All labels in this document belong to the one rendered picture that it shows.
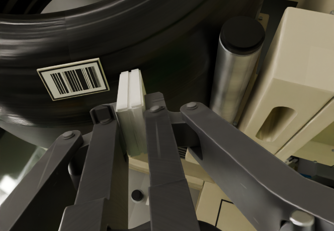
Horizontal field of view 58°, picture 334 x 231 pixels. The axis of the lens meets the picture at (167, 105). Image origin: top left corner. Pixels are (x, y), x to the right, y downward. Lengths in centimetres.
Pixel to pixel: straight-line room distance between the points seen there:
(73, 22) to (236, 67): 17
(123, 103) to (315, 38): 22
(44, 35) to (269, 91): 23
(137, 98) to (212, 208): 72
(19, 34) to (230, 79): 23
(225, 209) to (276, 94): 59
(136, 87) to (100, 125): 4
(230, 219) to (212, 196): 7
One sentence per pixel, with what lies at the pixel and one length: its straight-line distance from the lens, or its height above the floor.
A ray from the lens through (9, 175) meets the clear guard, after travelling 106.
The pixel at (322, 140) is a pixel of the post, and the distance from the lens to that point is 70.
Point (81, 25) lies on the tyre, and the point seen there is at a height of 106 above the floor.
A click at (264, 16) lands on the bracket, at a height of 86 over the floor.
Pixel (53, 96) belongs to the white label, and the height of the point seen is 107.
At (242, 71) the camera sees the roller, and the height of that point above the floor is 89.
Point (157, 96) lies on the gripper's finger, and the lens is 18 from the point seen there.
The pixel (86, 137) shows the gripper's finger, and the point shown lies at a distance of 16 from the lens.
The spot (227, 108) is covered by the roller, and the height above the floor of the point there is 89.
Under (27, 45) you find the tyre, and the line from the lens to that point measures 34.
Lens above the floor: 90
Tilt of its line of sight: 11 degrees up
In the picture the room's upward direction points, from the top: 75 degrees counter-clockwise
